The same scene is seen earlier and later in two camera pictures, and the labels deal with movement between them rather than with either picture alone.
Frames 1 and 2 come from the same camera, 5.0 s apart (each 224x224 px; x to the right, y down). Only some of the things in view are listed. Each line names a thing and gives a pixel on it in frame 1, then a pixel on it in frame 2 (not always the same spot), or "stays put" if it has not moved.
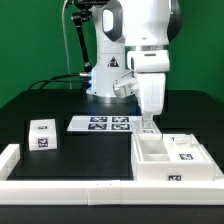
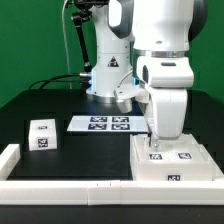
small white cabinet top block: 42,135 stays put
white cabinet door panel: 144,125 to 143,153
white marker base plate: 105,123 stays put
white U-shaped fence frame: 102,192 stays put
